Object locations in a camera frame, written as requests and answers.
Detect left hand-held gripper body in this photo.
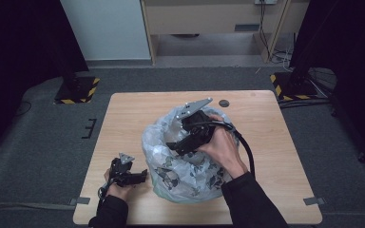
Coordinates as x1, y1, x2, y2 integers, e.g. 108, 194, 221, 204
108, 152, 136, 188

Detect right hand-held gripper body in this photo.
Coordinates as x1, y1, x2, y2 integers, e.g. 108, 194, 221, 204
175, 97, 218, 152

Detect translucent plastic bag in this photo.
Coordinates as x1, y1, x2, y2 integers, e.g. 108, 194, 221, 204
141, 104, 245, 204

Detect person's left hand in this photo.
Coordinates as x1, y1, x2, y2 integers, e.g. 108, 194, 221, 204
103, 167, 153, 202

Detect person's right hand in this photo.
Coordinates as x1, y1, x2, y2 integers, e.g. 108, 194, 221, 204
195, 113, 250, 181

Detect black floor tape mark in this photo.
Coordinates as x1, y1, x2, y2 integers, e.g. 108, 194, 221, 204
81, 118, 98, 140

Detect grey floor tape strip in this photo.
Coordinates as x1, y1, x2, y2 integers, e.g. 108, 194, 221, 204
302, 196, 327, 206
68, 196, 91, 206

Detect black stand with striped base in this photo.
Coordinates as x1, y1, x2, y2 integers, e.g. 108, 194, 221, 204
53, 47, 101, 105
269, 47, 318, 102

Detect white panel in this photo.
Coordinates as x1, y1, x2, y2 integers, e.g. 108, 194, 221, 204
59, 0, 152, 62

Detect black curtain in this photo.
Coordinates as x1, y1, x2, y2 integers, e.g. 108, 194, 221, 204
289, 0, 365, 167
0, 0, 90, 167

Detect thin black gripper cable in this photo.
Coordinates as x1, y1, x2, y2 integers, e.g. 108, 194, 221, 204
97, 180, 112, 201

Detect thick black gripper cable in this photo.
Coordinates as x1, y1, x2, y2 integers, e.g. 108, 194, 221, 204
183, 121, 257, 179

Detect bundle of floor cables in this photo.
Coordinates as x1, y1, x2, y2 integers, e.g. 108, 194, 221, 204
279, 96, 331, 110

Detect thin black floor cable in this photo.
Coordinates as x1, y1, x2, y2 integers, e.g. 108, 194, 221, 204
13, 100, 33, 117

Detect hanging black desk cables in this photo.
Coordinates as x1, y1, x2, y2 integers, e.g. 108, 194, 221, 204
258, 0, 297, 73

